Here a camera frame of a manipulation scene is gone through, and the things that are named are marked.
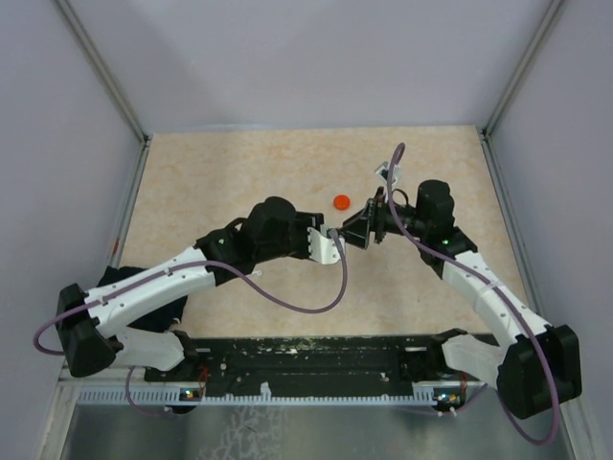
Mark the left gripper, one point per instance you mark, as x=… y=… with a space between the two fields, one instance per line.
x=304 y=220

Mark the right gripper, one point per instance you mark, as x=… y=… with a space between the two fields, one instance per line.
x=356 y=229

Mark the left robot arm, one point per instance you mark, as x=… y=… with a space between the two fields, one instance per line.
x=102 y=326

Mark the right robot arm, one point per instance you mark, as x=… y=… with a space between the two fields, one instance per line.
x=531 y=359

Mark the red earbud charging case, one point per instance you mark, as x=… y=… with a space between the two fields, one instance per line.
x=342 y=202

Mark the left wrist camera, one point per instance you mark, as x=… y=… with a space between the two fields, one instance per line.
x=322 y=247

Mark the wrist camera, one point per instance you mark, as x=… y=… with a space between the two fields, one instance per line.
x=382 y=172
x=322 y=247

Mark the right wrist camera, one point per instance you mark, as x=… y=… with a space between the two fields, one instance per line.
x=382 y=172

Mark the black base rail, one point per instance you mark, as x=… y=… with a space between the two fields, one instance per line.
x=313 y=366

